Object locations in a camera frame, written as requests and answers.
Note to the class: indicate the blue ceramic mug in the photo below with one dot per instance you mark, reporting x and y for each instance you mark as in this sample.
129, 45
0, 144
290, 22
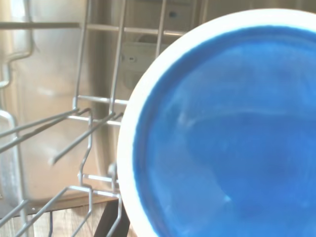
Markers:
222, 128

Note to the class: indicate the stainless steel dishwasher tub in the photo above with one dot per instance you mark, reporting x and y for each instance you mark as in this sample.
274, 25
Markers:
54, 81

